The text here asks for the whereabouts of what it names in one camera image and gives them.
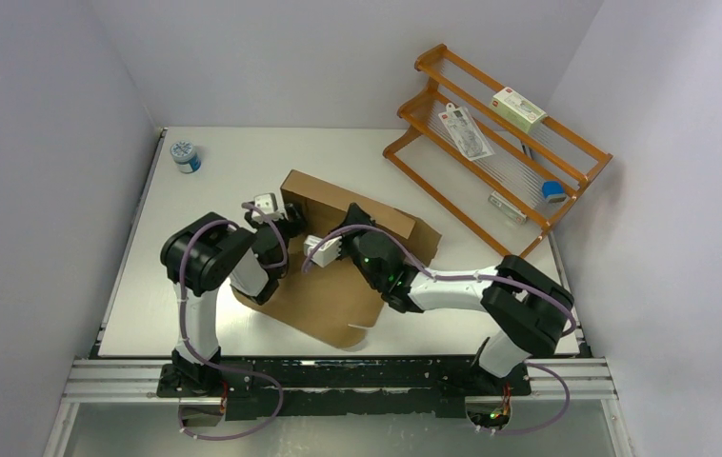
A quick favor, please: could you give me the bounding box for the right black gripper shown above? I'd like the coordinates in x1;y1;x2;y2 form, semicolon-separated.
328;204;382;291

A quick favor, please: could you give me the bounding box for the brown cardboard box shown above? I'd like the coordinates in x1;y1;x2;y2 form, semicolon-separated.
232;169;441;349

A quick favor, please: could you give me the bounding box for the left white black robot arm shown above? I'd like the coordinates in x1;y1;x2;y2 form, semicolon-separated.
160;203;307;396

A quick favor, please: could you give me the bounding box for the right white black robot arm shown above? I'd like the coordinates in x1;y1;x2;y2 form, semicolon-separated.
326;204;576;394

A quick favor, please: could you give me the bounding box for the white green product box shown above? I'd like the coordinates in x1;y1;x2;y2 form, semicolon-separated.
490;87;548;133

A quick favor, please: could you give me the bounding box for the small blue white jar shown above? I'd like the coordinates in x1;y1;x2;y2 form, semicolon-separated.
170;140;201;174

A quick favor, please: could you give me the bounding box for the small silver packaged item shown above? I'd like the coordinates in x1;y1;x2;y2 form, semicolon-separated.
488;191;527;225

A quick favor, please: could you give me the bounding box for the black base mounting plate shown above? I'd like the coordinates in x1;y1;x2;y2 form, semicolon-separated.
155;355;531;421

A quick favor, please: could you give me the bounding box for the clear plastic blister package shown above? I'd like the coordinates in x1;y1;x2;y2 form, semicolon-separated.
438;103;494;161

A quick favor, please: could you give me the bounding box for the orange wooden rack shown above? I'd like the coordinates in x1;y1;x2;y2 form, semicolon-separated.
383;44;612;257

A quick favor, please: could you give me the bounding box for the blue white eraser block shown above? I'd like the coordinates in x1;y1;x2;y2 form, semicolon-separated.
541;180;568;204

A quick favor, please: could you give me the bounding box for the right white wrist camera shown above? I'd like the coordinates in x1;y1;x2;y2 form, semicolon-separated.
303;235;341;268

